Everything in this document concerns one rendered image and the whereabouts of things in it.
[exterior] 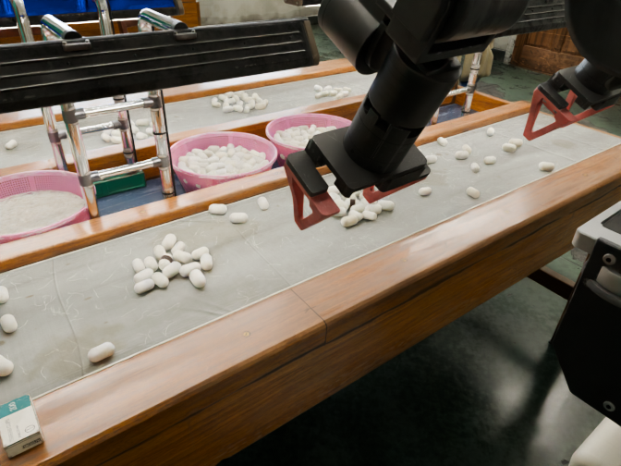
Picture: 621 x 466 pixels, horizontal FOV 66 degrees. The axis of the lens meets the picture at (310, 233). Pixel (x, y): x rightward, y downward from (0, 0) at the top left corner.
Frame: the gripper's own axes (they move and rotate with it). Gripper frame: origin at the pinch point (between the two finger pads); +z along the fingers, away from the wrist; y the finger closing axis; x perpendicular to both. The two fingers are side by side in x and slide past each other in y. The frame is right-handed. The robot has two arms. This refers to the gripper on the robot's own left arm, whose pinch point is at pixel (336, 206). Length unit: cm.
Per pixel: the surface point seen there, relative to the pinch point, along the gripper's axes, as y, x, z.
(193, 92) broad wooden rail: -38, -91, 73
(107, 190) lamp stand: 4, -54, 62
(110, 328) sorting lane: 20.5, -10.4, 34.0
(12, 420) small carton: 34.6, -1.1, 24.3
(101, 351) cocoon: 23.3, -6.3, 30.1
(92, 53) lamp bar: 11.9, -37.2, 7.8
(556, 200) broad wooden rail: -69, 6, 23
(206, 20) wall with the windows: -262, -442, 317
